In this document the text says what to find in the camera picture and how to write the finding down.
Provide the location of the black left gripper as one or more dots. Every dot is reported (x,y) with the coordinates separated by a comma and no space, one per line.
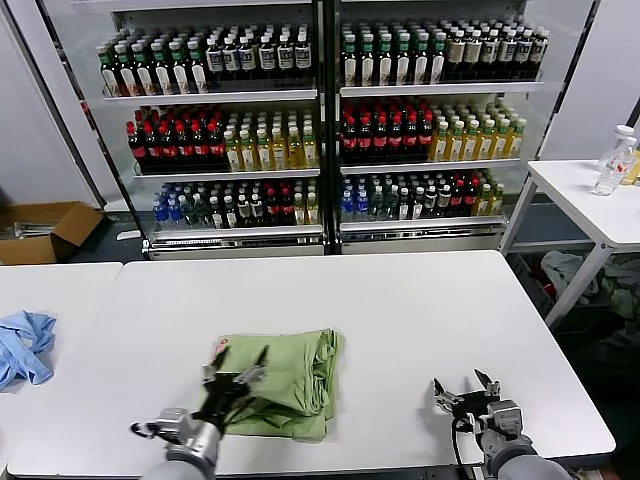
(222,397)

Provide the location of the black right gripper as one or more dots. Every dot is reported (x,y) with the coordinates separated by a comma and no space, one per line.
(475,404)

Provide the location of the light green shirt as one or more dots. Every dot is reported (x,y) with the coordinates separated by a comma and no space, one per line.
(290,380)

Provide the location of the grey laundry basket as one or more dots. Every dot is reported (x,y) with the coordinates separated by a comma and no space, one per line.
(532,280)

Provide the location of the small dark drink bottle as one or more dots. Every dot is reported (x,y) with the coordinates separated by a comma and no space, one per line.
(216,215)
(243,214)
(230,215)
(403,206)
(430,204)
(444,202)
(417,205)
(256,214)

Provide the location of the small clear green bottle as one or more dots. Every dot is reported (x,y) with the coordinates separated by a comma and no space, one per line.
(200,215)
(375,207)
(389,206)
(186,215)

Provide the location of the white garment pile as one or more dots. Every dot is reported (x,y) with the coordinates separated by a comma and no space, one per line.
(565,270)

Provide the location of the small cola bottle red cap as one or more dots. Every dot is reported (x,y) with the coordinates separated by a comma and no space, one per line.
(286,210)
(271,210)
(470,200)
(456,200)

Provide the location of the black bag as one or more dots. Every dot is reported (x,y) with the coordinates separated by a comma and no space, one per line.
(620,345)

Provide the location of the small blue water bottle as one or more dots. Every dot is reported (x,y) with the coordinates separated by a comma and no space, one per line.
(361,207)
(174,216)
(348,207)
(160,216)

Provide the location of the small yellow tea bottle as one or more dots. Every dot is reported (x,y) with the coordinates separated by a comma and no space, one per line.
(484,202)
(299,212)
(312,212)
(497,201)

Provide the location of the grey green garment pile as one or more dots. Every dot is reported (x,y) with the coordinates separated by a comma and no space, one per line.
(625,295)

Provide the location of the yellow tea bottle white cap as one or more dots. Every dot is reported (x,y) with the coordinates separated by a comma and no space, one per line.
(248,154)
(516,141)
(264,153)
(501,142)
(295,151)
(280,152)
(471,144)
(440,146)
(486,143)
(455,145)
(233,155)
(311,151)

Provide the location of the crumpled light blue cloth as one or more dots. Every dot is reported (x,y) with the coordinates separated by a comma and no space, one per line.
(25,350)

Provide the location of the open cardboard box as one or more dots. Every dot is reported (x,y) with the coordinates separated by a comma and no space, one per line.
(75,220)

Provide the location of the white side table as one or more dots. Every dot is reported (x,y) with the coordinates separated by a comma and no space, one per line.
(575,195)

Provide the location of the clear water bottle red label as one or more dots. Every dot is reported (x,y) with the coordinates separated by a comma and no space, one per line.
(612,170)

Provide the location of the beverage display cooler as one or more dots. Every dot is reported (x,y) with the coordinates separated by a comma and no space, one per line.
(440,91)
(210,97)

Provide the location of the yellow drink bottle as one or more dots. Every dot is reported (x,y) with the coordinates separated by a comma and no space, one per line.
(634,170)

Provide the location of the dark bottle green cap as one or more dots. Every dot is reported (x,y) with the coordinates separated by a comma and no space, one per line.
(438,62)
(350,65)
(421,63)
(145,76)
(127,76)
(367,65)
(180,75)
(385,64)
(403,64)
(162,75)
(110,77)
(198,74)

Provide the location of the dark tea bottle white label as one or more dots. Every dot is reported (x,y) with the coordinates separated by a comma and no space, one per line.
(215,62)
(490,53)
(540,51)
(523,51)
(302,57)
(267,59)
(507,52)
(285,58)
(231,61)
(248,60)

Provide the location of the dark bottle beige label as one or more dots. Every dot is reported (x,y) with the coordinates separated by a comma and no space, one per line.
(456,55)
(473,54)

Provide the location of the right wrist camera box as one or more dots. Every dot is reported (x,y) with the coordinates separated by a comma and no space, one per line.
(505,417)

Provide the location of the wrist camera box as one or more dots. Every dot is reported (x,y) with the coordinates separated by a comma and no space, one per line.
(505,417)
(172,422)

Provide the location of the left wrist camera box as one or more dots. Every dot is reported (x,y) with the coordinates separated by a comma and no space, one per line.
(172,422)

